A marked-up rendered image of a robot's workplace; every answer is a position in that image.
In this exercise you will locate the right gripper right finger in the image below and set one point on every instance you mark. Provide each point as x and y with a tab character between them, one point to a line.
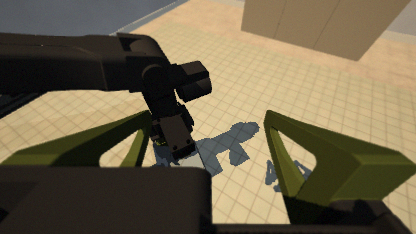
346	168

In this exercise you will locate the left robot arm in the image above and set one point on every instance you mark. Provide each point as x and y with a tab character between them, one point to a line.
42	63

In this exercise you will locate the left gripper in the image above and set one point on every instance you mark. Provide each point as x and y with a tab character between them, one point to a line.
162	141

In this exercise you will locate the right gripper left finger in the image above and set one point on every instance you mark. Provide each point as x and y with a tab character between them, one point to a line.
85	148

